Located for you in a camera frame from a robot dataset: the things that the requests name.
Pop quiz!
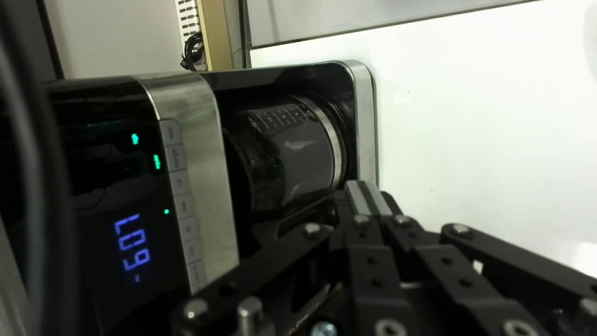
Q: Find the wooden board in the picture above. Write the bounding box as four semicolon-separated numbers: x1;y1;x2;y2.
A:
196;0;233;72

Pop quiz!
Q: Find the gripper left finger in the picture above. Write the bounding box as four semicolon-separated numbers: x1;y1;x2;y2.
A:
170;180;407;336

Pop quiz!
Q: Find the white perforated strip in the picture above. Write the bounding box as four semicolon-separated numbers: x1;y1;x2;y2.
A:
174;0;202;48

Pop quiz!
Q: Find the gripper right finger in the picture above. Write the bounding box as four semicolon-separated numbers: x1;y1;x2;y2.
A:
363;180;597;336

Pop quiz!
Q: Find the black and silver coffee machine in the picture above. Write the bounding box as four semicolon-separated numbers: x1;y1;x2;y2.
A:
43;60;379;336

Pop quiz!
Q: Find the black cable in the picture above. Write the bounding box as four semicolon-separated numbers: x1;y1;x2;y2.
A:
180;32;207;72

